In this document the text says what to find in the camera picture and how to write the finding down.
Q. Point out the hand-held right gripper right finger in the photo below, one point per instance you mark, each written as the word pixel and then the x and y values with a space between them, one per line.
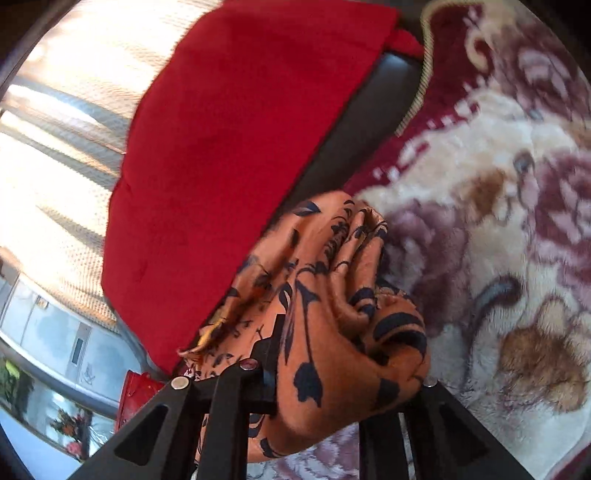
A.
pixel 418 443

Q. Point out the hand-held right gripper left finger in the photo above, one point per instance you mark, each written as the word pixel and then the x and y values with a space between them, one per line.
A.
pixel 268 369

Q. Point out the orange floral cloth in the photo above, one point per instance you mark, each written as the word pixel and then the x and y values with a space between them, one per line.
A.
pixel 332 300

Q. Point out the red gift box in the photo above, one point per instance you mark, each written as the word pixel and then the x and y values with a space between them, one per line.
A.
pixel 134 397

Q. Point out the artificial flower arrangement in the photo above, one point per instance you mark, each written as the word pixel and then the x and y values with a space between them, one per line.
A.
pixel 69 424

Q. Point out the standing air conditioner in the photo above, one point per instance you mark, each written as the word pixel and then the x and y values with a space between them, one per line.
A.
pixel 55 332

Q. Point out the red throw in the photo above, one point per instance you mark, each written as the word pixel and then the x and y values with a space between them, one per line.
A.
pixel 231 138

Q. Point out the green ornament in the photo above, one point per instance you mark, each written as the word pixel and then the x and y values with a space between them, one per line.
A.
pixel 11 383

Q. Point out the dark leather sofa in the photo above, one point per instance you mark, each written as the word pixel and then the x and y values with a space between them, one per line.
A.
pixel 360 129

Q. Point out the dotted cream curtain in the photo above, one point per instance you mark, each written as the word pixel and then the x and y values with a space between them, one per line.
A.
pixel 69 184

